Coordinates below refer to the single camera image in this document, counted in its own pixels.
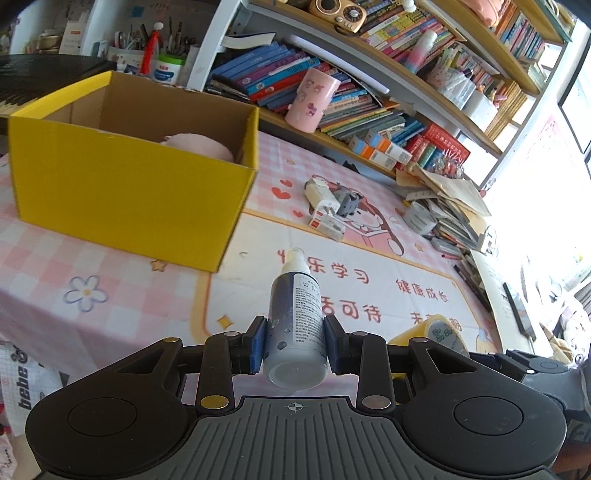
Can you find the black flat case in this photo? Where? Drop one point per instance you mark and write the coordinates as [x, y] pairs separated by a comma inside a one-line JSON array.
[[519, 311]]

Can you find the white blue spray bottle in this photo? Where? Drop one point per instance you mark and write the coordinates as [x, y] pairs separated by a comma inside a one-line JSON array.
[[295, 323]]

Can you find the yellow cardboard box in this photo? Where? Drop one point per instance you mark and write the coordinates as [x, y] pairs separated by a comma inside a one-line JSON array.
[[115, 198]]

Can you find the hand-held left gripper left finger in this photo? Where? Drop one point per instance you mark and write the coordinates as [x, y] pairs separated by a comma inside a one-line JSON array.
[[258, 344]]

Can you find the grey adapter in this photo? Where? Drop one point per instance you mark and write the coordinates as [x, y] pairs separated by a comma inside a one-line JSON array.
[[348, 204]]

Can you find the retro wooden radio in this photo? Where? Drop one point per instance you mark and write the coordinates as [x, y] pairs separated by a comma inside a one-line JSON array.
[[337, 14]]

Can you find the pile of papers and books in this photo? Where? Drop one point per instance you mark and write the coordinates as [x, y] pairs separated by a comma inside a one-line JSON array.
[[457, 198]]

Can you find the clear holder with markers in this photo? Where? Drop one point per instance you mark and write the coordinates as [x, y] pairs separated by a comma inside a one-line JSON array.
[[450, 81]]

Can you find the pen holder with pens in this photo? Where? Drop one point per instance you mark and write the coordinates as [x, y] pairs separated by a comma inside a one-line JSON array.
[[129, 53]]

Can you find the yellow tape roll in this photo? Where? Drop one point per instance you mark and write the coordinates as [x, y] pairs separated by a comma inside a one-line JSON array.
[[438, 330]]

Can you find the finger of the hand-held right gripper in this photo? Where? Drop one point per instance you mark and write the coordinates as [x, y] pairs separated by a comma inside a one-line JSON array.
[[540, 361]]

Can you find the gold bowls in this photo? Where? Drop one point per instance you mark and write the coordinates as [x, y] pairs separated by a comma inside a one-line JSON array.
[[48, 41]]

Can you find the row of blue children's books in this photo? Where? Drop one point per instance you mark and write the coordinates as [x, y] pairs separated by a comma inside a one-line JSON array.
[[277, 69]]

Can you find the red boxed book set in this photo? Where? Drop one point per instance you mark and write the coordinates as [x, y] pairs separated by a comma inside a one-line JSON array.
[[438, 150]]

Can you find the picture frame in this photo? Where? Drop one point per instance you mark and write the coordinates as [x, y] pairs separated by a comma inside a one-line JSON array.
[[579, 120]]

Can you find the stack of yellow notebooks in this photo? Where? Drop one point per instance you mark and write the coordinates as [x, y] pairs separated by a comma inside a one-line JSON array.
[[505, 110]]

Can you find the white printed fabric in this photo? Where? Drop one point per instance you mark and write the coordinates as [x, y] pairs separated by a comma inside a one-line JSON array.
[[27, 387]]

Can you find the white box red label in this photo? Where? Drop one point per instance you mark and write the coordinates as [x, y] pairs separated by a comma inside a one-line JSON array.
[[73, 37]]

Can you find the white charger with red label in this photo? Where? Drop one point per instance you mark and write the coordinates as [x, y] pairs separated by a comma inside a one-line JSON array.
[[328, 227]]

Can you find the pink cartoon cup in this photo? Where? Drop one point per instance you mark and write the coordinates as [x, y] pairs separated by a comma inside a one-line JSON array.
[[311, 101]]

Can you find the orange blue white carton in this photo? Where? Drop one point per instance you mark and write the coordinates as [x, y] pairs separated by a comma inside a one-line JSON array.
[[390, 145], [371, 154]]

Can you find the pastel bottle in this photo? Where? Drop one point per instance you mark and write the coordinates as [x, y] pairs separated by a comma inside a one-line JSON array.
[[421, 51]]

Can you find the white storage box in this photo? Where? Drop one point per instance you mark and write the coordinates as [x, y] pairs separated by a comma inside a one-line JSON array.
[[480, 110]]

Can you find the wall poster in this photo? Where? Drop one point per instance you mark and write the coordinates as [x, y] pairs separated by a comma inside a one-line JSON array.
[[551, 138]]

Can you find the white jar green lid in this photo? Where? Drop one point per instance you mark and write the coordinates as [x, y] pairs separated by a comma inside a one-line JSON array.
[[170, 70]]

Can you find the row of colourful paperback books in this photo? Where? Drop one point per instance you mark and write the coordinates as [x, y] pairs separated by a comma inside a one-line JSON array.
[[401, 25]]

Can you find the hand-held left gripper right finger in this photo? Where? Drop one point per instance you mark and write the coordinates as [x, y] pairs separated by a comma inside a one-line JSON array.
[[333, 346]]

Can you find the pink plush toy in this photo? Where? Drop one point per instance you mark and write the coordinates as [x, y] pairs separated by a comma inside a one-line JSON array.
[[198, 144]]

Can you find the black electronic keyboard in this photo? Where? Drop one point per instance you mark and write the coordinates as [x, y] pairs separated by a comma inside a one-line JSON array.
[[46, 69]]

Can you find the pink checked cloth desktop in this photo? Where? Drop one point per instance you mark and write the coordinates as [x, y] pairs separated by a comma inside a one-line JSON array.
[[115, 300]]

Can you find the red tassel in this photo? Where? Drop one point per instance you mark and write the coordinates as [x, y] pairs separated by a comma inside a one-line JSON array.
[[150, 48]]

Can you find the white frame wooden shelf unit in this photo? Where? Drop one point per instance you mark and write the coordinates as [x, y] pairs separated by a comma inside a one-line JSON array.
[[217, 41]]

